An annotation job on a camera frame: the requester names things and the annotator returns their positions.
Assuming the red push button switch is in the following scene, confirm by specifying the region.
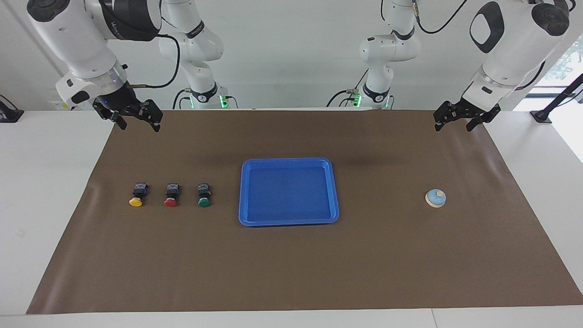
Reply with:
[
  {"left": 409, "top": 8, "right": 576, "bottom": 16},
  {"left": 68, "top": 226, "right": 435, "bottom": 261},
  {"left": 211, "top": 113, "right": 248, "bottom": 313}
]
[{"left": 164, "top": 183, "right": 181, "bottom": 208}]

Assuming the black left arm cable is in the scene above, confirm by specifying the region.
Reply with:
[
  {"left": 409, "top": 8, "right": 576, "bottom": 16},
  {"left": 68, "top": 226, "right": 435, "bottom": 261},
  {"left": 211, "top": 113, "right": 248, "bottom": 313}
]
[{"left": 412, "top": 0, "right": 470, "bottom": 35}]

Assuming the small black table clamp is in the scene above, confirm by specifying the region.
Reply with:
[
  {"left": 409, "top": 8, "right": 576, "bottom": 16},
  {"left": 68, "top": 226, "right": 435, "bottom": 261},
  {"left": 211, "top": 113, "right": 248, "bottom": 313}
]
[{"left": 0, "top": 95, "right": 24, "bottom": 123}]

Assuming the brown table mat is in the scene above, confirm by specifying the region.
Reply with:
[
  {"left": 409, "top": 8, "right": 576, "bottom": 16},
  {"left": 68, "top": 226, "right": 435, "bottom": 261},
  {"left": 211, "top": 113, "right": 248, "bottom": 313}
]
[{"left": 26, "top": 109, "right": 583, "bottom": 315}]

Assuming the green push button switch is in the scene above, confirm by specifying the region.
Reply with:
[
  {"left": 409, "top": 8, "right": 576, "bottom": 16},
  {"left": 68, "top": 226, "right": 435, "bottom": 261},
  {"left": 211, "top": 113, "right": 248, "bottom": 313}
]
[{"left": 197, "top": 183, "right": 212, "bottom": 209}]

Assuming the black left base cable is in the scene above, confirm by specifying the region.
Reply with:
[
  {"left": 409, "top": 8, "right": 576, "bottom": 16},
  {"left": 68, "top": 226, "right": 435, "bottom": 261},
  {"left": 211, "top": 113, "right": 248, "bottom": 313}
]
[{"left": 326, "top": 68, "right": 370, "bottom": 108}]

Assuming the black right base cable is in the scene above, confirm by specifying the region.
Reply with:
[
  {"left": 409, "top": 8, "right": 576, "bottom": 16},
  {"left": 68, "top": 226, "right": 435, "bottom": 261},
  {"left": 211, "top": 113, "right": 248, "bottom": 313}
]
[{"left": 172, "top": 88, "right": 194, "bottom": 110}]

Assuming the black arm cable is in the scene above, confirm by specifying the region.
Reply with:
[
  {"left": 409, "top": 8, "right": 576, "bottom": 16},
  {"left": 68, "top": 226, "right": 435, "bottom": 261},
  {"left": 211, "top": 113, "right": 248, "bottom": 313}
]
[
  {"left": 412, "top": 0, "right": 470, "bottom": 35},
  {"left": 127, "top": 34, "right": 181, "bottom": 88}
]

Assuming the black angled stand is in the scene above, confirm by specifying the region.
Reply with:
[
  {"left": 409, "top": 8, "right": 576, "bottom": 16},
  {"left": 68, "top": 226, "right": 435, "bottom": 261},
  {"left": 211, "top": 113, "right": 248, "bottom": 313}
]
[{"left": 531, "top": 73, "right": 583, "bottom": 123}]

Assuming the light blue desk bell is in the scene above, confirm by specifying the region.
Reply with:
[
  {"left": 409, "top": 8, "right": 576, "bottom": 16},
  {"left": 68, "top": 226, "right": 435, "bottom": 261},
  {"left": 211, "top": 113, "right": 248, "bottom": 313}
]
[{"left": 425, "top": 188, "right": 447, "bottom": 208}]

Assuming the bright window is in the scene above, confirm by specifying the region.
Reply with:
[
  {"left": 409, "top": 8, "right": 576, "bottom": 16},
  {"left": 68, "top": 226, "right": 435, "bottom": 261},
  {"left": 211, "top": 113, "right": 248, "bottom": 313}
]
[{"left": 533, "top": 36, "right": 583, "bottom": 98}]

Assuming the black base cable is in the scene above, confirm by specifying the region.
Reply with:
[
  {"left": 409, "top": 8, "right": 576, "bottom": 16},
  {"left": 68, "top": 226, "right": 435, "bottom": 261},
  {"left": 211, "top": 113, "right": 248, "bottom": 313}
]
[
  {"left": 172, "top": 88, "right": 194, "bottom": 110},
  {"left": 326, "top": 68, "right": 370, "bottom": 108}
]

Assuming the blue plastic tray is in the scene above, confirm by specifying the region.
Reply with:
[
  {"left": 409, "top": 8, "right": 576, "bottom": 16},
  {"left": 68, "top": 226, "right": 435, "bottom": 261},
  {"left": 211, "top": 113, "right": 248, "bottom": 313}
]
[{"left": 239, "top": 158, "right": 340, "bottom": 227}]

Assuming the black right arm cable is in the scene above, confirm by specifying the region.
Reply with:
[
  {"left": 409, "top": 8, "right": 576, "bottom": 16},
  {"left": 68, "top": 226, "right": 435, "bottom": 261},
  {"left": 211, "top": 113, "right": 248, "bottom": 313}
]
[{"left": 127, "top": 34, "right": 181, "bottom": 88}]

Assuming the yellow push button switch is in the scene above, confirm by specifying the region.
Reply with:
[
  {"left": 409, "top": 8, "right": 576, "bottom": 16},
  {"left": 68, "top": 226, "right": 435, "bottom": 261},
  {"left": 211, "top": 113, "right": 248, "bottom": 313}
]
[{"left": 129, "top": 183, "right": 150, "bottom": 208}]

